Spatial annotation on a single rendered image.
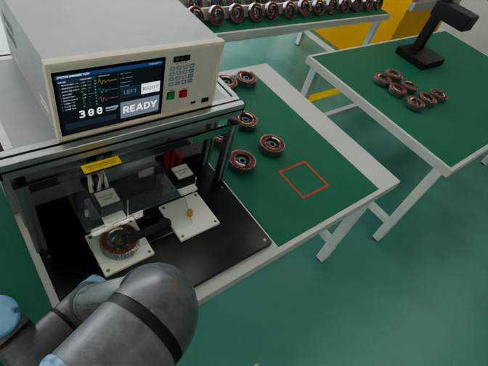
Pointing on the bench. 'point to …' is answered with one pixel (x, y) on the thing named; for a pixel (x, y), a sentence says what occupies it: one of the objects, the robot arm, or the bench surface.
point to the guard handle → (146, 231)
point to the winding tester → (112, 50)
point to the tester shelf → (19, 128)
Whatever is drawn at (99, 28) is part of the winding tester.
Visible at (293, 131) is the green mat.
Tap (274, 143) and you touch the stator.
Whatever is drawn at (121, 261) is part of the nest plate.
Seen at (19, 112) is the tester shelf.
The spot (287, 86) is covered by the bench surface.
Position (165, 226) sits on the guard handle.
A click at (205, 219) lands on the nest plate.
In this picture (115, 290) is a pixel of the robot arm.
